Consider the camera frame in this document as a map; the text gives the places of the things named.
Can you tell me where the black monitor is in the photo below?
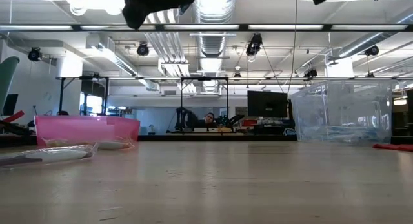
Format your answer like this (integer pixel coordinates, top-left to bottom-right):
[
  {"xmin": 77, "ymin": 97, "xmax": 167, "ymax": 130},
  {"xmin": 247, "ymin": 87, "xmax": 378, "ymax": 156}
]
[{"xmin": 247, "ymin": 90, "xmax": 288, "ymax": 118}]

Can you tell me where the tall clear plastic bin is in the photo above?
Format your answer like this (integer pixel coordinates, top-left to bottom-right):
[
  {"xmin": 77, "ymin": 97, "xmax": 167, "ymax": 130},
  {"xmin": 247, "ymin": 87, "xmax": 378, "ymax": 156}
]
[{"xmin": 289, "ymin": 79, "xmax": 398, "ymax": 145}]

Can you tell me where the black wall screen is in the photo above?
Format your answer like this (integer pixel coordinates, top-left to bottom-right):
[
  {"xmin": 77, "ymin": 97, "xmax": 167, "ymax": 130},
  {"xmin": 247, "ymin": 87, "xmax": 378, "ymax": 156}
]
[{"xmin": 2, "ymin": 94, "xmax": 19, "ymax": 116}]

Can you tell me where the black overhead frame beam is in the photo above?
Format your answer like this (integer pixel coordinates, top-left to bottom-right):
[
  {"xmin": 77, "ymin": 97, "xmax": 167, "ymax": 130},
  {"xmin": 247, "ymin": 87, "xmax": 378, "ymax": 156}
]
[{"xmin": 0, "ymin": 23, "xmax": 413, "ymax": 33}]

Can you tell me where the silver ventilation duct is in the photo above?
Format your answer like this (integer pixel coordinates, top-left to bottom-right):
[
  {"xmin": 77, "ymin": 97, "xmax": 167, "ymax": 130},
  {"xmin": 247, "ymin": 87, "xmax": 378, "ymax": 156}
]
[
  {"xmin": 193, "ymin": 0, "xmax": 234, "ymax": 94},
  {"xmin": 337, "ymin": 10, "xmax": 413, "ymax": 59}
]

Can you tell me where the pink plastic bin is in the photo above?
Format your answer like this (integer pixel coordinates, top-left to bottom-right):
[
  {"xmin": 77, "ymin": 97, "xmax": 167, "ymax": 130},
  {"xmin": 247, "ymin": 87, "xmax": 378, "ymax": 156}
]
[{"xmin": 34, "ymin": 115, "xmax": 141, "ymax": 147}]

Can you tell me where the purple white packaged toothbrush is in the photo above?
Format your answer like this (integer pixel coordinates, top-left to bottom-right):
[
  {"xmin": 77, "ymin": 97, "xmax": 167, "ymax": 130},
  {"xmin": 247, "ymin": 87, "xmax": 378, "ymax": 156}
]
[{"xmin": 0, "ymin": 143, "xmax": 98, "ymax": 169}]

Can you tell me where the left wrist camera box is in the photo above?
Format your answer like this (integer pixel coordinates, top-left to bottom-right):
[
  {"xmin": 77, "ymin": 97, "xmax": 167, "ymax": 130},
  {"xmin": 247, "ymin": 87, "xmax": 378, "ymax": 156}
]
[{"xmin": 121, "ymin": 0, "xmax": 150, "ymax": 30}]

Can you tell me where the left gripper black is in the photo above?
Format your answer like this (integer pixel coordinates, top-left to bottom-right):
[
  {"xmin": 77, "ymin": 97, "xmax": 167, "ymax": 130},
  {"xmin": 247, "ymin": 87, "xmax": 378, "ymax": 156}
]
[{"xmin": 96, "ymin": 0, "xmax": 196, "ymax": 15}]

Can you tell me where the orange white packaged toothbrush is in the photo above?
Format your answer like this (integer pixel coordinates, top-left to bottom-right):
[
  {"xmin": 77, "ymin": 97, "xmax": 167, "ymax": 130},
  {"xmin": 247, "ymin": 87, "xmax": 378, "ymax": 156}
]
[{"xmin": 43, "ymin": 137, "xmax": 136, "ymax": 151}]

